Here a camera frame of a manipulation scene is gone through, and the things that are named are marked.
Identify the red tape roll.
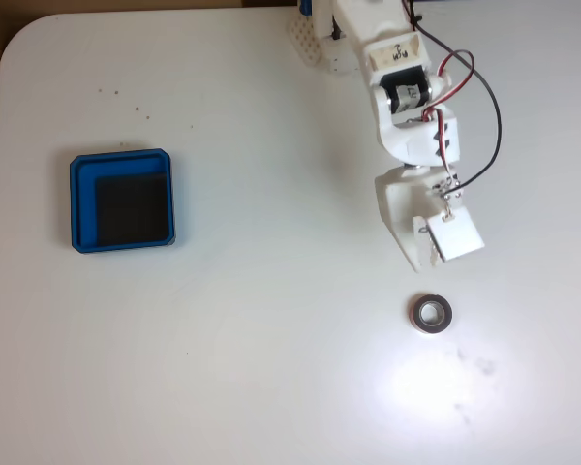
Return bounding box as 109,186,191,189
409,292,455,335

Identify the blue square box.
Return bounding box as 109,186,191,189
69,147,178,255

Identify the black foam insert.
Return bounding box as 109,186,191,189
95,172,170,246

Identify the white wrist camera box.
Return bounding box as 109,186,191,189
425,206,486,265

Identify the red white servo cable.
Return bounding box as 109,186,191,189
419,49,477,183

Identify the white perforated base plate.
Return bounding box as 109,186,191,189
285,13,323,67

